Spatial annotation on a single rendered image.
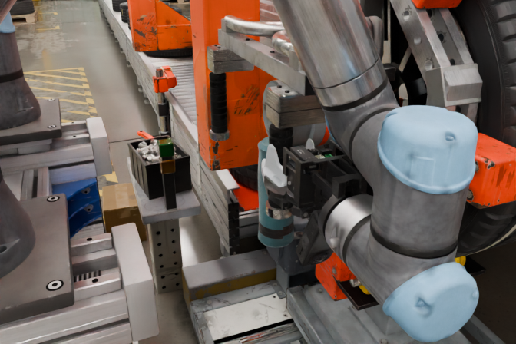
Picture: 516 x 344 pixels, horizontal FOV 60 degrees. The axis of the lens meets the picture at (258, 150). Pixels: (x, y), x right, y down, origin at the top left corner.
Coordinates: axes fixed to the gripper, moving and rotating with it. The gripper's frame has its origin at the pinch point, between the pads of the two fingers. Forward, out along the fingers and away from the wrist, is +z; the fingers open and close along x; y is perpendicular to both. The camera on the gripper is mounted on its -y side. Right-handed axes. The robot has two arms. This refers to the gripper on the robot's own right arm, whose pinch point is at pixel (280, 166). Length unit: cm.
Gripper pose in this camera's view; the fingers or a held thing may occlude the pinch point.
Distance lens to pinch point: 68.8
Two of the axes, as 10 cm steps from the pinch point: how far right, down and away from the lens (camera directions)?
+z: -3.5, -3.8, 8.6
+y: 0.0, -9.2, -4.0
